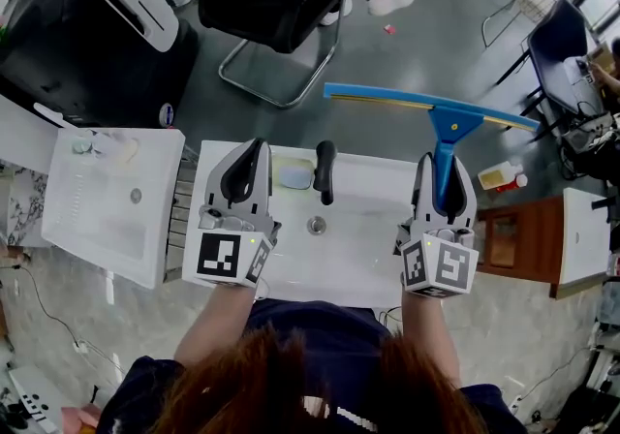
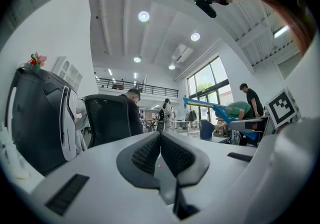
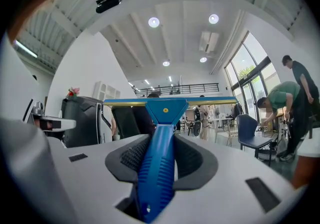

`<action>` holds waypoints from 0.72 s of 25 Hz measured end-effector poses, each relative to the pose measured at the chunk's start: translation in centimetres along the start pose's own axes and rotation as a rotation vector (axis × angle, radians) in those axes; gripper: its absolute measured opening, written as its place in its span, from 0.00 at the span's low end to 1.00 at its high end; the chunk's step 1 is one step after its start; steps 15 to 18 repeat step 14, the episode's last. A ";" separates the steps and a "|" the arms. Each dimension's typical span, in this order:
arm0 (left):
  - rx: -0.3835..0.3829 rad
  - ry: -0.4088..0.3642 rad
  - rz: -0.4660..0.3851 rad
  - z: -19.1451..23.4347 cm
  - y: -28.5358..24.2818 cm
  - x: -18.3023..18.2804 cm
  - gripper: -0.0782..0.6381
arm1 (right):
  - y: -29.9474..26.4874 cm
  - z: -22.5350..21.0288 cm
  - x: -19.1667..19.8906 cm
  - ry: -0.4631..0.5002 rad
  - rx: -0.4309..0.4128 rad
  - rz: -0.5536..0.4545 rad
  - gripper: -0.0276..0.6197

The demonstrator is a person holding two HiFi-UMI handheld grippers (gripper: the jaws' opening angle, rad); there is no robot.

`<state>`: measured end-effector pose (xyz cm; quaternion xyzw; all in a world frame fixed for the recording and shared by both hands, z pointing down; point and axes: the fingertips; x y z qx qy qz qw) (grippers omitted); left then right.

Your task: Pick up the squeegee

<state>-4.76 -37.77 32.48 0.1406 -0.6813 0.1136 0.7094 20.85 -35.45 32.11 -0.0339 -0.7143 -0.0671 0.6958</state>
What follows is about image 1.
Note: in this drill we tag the marble slab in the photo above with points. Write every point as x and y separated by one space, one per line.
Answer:
24 209

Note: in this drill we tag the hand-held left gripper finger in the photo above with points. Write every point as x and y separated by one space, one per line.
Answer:
264 185
215 180

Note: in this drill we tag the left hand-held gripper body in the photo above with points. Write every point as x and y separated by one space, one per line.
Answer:
218 255

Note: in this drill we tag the yellow liquid bottle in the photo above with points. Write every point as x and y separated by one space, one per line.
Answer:
496 176

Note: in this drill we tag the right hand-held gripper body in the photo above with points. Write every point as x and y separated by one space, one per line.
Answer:
438 269

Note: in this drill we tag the small red floor scrap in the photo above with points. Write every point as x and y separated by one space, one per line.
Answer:
389 29

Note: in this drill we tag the chrome sink stand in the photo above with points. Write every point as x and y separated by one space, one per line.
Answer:
179 209

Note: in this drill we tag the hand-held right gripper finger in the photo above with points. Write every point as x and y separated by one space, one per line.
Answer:
421 195
467 199

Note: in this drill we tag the blue squeegee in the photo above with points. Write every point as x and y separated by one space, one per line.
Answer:
453 124

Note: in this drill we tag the small white sink basin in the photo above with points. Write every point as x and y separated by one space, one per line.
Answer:
102 209

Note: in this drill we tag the white vanity basin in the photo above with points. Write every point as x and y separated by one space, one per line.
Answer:
583 238

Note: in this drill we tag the white device with black marks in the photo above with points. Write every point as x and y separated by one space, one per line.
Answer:
34 400

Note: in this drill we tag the white power strip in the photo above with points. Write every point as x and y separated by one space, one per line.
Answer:
80 346

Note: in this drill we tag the pink cloth bundle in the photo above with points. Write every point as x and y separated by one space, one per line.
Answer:
80 420

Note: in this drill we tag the red bottle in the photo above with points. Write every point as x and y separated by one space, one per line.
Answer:
516 182

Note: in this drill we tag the dark blue chair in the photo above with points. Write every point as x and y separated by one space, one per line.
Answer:
557 54

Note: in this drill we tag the large white sink basin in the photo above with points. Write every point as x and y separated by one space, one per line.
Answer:
349 253

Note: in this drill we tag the person's right forearm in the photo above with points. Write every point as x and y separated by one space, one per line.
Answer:
431 335

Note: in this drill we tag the person's left forearm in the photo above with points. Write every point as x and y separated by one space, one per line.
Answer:
218 320

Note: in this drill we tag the black faucet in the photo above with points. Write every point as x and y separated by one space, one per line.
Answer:
324 170

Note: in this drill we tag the wooden vanity cabinet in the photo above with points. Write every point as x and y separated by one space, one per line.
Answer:
518 238

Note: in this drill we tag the white curved panel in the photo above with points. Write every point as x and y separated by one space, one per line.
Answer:
131 6

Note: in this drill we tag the black cabinet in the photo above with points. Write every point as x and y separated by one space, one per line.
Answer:
72 64

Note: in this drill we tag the person's dark navy shirt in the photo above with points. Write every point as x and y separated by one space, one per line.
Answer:
315 325

